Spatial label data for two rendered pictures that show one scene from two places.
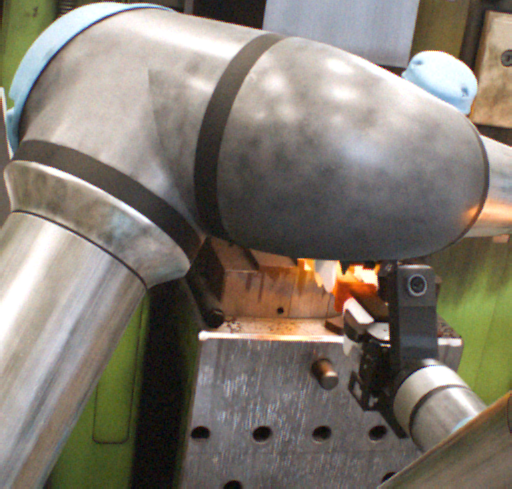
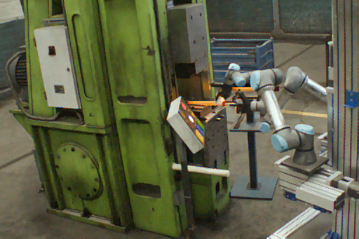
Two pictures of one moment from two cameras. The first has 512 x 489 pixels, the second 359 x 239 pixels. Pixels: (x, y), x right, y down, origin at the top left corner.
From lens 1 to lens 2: 2.54 m
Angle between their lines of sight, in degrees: 41
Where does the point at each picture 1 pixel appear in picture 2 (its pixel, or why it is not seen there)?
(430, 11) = not seen: hidden behind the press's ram
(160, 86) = (270, 76)
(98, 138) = (269, 82)
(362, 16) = (202, 62)
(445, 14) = not seen: hidden behind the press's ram
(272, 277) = (203, 109)
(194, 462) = (209, 145)
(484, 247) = (208, 92)
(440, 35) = not seen: hidden behind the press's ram
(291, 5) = (197, 65)
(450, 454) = (280, 99)
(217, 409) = (209, 133)
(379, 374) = (242, 108)
